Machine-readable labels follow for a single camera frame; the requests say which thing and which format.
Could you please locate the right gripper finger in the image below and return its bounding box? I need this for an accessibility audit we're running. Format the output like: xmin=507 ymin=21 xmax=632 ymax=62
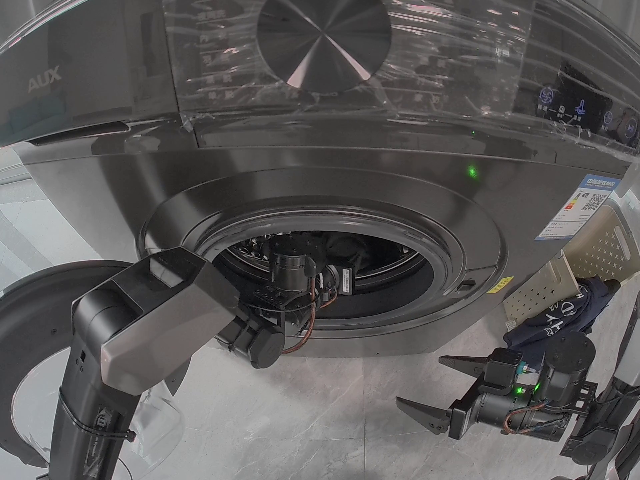
xmin=396 ymin=397 xmax=452 ymax=432
xmin=439 ymin=355 xmax=486 ymax=378

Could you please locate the grey washing machine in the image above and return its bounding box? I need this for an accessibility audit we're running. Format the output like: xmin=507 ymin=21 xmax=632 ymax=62
xmin=0 ymin=0 xmax=640 ymax=360

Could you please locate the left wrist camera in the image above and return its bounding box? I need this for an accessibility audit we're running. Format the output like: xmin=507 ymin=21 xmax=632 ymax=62
xmin=327 ymin=265 xmax=357 ymax=298

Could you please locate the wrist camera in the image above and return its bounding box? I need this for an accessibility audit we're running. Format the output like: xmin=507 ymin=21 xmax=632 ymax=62
xmin=482 ymin=347 xmax=524 ymax=395
xmin=327 ymin=265 xmax=357 ymax=298

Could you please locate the washing machine door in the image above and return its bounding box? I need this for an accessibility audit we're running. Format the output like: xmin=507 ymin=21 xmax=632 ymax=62
xmin=0 ymin=260 xmax=197 ymax=480

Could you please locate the cream laundry basket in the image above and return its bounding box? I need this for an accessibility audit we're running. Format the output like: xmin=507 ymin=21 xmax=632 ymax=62
xmin=502 ymin=202 xmax=635 ymax=330

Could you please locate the dark blue T-shirt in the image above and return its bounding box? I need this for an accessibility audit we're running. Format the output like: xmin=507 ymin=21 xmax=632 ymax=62
xmin=503 ymin=276 xmax=621 ymax=365

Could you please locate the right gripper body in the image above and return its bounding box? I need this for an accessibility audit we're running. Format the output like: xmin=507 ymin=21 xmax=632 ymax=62
xmin=448 ymin=374 xmax=567 ymax=440

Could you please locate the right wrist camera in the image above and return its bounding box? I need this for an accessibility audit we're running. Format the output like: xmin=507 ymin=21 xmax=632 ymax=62
xmin=482 ymin=347 xmax=524 ymax=395

